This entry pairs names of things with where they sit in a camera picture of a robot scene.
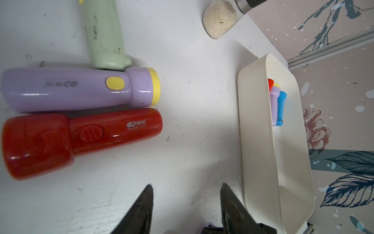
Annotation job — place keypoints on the cream plastic storage tray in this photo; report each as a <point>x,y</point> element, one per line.
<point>277,179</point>

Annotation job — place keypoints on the red flashlight white cap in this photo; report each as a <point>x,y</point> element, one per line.
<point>270,84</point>

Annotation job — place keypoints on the blue flashlight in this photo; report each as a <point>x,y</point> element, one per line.
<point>281,100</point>

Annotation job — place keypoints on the purple flashlight horizontal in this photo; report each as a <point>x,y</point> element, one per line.
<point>28,90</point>

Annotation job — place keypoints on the dark red flashlight horizontal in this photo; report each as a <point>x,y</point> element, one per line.
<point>34,145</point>

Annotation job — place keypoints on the purple flashlight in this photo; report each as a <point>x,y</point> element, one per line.
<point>274,95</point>

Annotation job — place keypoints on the green flashlight at top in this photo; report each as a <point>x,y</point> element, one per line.
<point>104,35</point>

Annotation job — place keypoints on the glass grinder with black cap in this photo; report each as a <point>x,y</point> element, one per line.
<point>222,15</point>

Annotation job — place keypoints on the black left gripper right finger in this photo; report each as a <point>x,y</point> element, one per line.
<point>235,217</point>

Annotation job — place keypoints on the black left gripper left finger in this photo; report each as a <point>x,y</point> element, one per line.
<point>138,219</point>

